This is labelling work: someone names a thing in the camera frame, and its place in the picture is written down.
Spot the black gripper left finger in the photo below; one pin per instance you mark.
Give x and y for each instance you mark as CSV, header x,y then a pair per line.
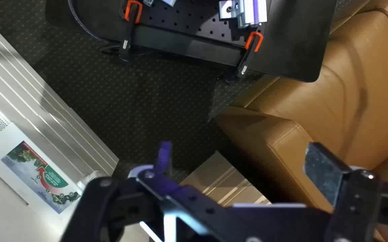
x,y
164,159

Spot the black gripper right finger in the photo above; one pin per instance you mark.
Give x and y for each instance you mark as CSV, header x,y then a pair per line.
x,y
324,173

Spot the light wooden nightstand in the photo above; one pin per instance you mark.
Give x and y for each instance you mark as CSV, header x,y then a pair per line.
x,y
221,179

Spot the tan leather armchair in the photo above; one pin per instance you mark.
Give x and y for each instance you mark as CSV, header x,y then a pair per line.
x,y
337,89

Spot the printed paper leaflet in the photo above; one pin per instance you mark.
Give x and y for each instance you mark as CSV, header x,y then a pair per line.
x,y
37,170

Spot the orange black bar clamp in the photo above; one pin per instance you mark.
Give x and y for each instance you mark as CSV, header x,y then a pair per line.
x,y
131,22
250,49

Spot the black perforated breadboard plate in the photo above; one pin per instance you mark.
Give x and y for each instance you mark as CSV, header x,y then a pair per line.
x,y
189,18

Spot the long aluminium extrusion rail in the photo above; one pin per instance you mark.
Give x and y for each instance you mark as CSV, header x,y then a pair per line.
x,y
248,11

